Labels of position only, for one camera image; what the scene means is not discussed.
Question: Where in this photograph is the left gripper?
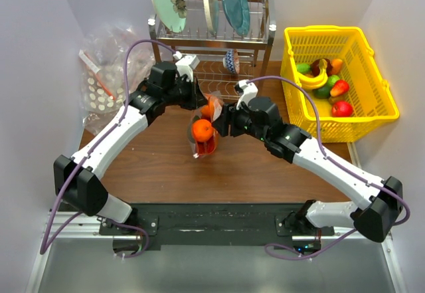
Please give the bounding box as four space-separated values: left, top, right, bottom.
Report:
163 75 209 110

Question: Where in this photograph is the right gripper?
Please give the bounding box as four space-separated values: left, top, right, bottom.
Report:
212 98 268 142

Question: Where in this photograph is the toy orange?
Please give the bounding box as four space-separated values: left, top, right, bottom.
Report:
192 119 214 142
200 105 214 120

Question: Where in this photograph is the clear zip bag orange zipper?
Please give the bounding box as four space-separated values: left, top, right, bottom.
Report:
187 91 223 159

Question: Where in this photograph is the red toy lobster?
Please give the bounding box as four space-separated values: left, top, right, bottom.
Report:
195 137 217 156

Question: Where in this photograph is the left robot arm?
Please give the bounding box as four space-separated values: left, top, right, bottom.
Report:
54 55 207 235

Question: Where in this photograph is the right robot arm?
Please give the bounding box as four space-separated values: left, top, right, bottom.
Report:
212 97 402 243

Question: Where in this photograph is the pile of clear zip bags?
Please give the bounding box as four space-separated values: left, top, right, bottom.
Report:
78 23 140 135

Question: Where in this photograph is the blue patterned bowl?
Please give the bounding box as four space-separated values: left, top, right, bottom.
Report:
222 49 240 74

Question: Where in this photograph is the metal dish rack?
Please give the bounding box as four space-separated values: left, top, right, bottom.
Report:
148 0 277 102

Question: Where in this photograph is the toy banana bunch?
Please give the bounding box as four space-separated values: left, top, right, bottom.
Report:
297 68 328 90

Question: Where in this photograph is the green toy lime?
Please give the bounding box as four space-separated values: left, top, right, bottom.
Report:
296 63 311 74

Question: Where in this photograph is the mint green floral plate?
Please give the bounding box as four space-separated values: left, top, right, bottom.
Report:
151 0 187 33

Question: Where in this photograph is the green toy avocado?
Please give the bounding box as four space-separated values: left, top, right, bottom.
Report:
313 75 340 99

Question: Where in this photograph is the red toy apple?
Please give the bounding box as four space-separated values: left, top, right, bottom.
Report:
331 101 353 118

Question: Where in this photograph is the teal blue plate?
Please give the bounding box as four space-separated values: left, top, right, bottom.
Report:
222 0 250 37

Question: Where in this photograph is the red yellow toy mango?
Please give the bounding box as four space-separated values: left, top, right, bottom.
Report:
330 79 350 97

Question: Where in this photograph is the orange toy fruit back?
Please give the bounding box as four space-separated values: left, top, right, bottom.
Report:
331 58 343 75

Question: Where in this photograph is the yellow plastic basket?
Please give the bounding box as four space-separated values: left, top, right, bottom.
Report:
280 25 400 142

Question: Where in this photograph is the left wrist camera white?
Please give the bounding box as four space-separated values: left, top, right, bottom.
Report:
173 51 200 82

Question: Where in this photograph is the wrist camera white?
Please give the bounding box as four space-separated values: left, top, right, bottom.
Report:
234 80 258 110
173 51 200 82

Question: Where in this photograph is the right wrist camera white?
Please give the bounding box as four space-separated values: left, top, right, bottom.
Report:
234 80 258 110

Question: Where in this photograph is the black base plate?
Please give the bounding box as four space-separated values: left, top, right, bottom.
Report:
58 202 336 252

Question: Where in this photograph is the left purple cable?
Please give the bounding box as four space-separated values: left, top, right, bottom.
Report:
39 39 183 258

